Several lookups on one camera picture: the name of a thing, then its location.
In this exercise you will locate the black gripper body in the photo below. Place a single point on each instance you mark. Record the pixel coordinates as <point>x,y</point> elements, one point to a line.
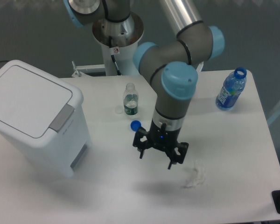
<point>160,137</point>

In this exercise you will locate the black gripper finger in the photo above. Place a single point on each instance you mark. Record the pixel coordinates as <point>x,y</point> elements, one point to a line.
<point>142,140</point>
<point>176,153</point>

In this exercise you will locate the white push-button trash can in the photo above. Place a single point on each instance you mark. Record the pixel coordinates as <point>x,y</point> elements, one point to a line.
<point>42,116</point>

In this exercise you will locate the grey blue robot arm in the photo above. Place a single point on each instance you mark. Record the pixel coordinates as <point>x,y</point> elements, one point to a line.
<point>169,70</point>

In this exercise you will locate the blue bottle cap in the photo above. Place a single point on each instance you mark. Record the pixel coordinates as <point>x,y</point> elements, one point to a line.
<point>135,125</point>

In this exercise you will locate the crumpled white tissue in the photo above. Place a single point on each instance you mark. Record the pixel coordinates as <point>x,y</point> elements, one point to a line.
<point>194,175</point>

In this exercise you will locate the clear white bottle cap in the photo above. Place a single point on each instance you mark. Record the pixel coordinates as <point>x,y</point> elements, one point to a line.
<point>118,109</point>

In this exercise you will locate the clear green-label bottle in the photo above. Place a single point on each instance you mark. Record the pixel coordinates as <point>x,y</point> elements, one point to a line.
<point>130,100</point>

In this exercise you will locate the blue drink bottle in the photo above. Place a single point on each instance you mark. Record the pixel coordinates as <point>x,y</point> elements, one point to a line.
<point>232,87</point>

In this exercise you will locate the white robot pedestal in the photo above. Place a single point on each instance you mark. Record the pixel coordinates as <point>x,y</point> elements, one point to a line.
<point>118,40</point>

